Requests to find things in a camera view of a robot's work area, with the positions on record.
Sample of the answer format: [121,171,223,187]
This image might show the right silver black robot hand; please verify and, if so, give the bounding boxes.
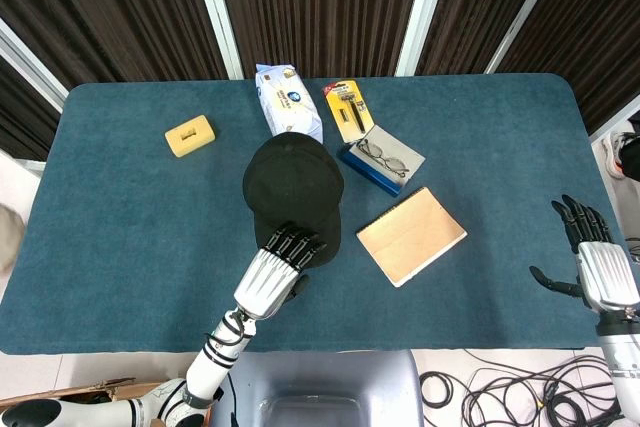
[529,194,640,316]

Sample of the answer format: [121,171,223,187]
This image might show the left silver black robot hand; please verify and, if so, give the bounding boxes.
[233,226,328,321]

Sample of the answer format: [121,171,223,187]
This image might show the black baseball cap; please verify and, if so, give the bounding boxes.
[242,131,346,268]

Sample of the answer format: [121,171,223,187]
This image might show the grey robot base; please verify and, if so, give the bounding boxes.
[209,349,426,427]

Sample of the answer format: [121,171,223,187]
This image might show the white sneaker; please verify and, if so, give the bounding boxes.
[601,130,640,180]

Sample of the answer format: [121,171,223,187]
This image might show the tan spiral notebook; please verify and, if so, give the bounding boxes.
[355,186,469,289]

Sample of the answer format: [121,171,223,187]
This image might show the blue table mat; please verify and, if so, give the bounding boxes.
[0,72,629,356]

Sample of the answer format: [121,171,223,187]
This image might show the yellow sponge block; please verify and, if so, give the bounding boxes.
[164,114,218,158]

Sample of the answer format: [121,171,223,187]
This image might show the blue glasses case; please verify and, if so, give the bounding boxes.
[340,126,427,197]

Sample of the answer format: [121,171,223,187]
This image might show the black rimmed eyeglasses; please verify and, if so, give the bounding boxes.
[355,139,410,179]

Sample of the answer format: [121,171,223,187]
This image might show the white wet wipes pack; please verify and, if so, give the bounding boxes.
[254,62,324,144]

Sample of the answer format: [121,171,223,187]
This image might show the razor in yellow blister pack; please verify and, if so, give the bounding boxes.
[322,78,376,144]

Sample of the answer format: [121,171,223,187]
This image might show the cardboard box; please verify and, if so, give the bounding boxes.
[0,377,174,408]

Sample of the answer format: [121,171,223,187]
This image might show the black floor cables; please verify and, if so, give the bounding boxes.
[418,349,626,427]

